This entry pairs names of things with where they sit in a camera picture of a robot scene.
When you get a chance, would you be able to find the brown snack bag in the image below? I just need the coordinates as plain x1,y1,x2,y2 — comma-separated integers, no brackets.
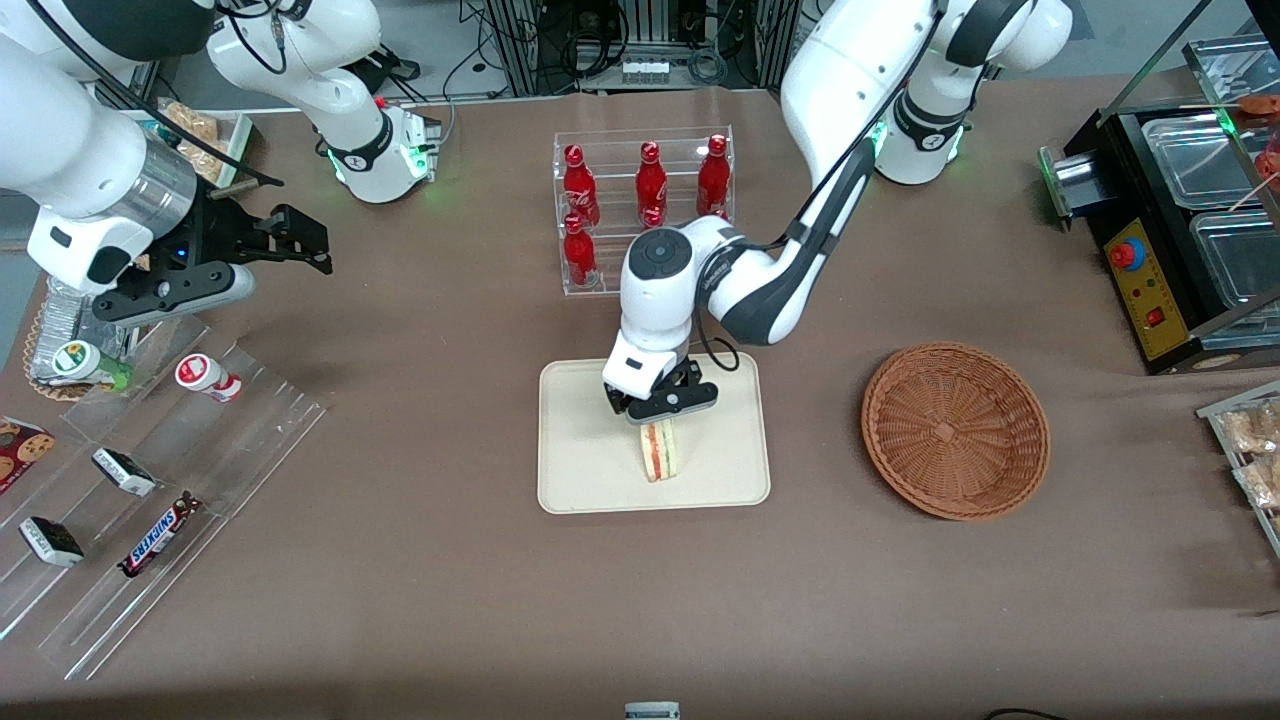
160,100,226,161

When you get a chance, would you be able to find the brown wicker basket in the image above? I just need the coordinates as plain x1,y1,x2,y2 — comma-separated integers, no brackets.
861,342,1051,522

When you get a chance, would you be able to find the cream rectangular serving tray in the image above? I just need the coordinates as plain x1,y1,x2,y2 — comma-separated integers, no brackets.
537,350,772,515

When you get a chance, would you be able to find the brown woven round mat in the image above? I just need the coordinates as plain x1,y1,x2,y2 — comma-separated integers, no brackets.
22,300,76,403

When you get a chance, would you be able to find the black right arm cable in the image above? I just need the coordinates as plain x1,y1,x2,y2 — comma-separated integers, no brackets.
25,0,286,191

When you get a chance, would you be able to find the ribbed silver foil container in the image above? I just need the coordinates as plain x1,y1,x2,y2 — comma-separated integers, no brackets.
40,272,136,363

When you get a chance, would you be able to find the white red yogurt drink bottle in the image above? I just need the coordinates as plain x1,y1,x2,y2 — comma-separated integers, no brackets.
175,353,243,403

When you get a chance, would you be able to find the aluminium equipment rack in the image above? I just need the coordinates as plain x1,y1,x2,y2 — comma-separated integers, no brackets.
462,0,816,98

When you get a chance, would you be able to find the black white chocolate bar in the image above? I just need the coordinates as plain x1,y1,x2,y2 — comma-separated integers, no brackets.
91,447,158,498
18,516,86,569

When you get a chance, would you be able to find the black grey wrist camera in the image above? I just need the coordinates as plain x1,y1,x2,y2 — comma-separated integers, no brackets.
93,262,257,327
628,380,720,427

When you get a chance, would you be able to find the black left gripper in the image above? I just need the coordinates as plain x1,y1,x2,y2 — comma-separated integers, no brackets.
605,352,717,418

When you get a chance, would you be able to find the black food warmer machine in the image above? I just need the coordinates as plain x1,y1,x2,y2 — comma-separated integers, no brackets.
1038,35,1280,377

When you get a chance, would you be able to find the snickers chocolate bar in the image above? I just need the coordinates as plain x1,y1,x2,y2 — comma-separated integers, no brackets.
117,491,204,579

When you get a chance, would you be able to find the clear acrylic stepped display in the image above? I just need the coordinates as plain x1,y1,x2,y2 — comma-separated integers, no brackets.
0,318,329,683

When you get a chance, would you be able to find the steel food pan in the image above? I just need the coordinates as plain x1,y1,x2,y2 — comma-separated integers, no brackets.
1188,208,1280,311
1143,112,1263,211

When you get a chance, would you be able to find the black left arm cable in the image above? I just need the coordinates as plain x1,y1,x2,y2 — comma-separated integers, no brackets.
700,0,951,373

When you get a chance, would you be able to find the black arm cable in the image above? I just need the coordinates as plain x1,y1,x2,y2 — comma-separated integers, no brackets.
700,0,951,373
25,0,286,191

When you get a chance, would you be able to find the triangular layered sandwich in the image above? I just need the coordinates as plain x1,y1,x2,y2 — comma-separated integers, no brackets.
639,420,680,484

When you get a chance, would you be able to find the chocolate chip cookie pack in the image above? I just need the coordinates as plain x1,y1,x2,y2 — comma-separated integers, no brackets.
0,415,57,496

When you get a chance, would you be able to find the white snack tray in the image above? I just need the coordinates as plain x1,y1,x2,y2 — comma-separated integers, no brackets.
140,100,256,191

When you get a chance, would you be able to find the white green-lid yogurt bottle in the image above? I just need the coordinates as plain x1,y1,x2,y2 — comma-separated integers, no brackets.
50,340,133,393

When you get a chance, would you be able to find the clear acrylic bottle rack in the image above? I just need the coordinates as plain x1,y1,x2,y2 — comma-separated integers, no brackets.
552,125,736,297

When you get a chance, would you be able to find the wrapped pastry pack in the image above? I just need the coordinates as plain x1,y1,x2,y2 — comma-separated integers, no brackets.
1232,455,1280,511
1215,398,1280,456

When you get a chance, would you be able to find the grey pastry tray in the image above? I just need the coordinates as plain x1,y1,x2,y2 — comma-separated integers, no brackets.
1197,378,1280,559

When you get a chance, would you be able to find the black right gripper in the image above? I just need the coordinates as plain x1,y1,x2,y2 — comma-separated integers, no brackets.
132,195,333,297

